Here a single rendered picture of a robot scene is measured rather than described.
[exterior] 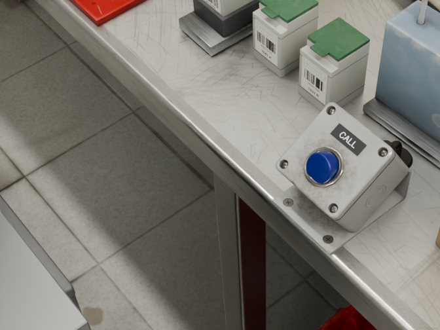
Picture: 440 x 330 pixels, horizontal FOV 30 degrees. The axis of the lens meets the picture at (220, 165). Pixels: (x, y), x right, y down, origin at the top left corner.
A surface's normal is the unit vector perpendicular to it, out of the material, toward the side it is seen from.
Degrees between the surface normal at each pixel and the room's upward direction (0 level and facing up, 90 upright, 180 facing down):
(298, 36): 90
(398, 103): 90
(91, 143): 0
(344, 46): 0
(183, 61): 0
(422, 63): 90
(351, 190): 30
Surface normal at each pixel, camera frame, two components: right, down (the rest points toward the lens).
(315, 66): -0.78, 0.51
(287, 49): 0.62, 0.59
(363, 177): -0.43, -0.29
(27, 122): -0.04, -0.62
